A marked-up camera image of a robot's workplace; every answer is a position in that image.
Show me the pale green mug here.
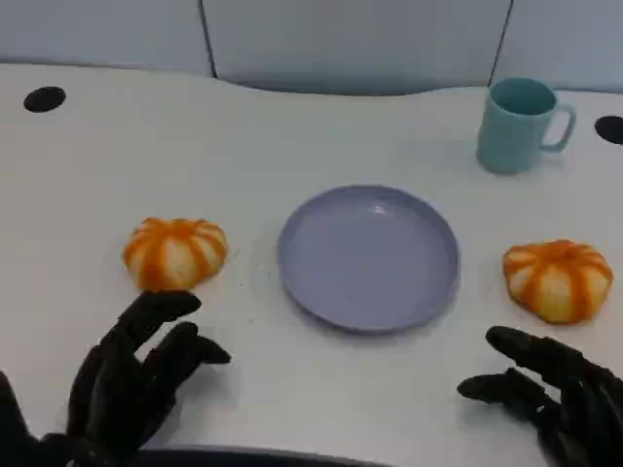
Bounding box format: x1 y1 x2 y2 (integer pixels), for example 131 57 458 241
475 77 578 175

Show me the grey partition panel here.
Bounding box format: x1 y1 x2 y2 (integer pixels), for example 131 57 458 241
0 0 216 79
199 0 515 96
489 0 623 93

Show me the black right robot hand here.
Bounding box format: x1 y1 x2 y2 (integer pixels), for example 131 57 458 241
457 325 623 467

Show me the lilac plate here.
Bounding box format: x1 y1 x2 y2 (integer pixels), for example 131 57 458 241
276 184 462 336

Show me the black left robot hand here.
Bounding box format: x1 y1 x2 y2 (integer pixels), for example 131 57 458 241
0 290 233 467

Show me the orange and white bread roll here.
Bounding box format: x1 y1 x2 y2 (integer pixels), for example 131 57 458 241
501 238 614 326
122 217 230 293

